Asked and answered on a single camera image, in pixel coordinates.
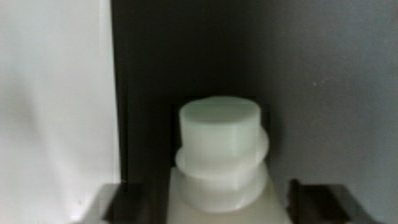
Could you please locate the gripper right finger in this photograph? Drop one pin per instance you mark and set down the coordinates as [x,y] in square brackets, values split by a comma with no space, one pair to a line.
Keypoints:
[324,205]

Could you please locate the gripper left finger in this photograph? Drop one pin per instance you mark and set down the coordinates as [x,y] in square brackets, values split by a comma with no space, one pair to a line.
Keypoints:
[128,208]

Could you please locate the white leg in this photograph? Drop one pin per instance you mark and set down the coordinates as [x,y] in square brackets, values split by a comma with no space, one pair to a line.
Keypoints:
[220,191]

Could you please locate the white square tabletop tray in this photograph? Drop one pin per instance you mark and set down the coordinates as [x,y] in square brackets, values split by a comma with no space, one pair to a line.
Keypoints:
[59,158]

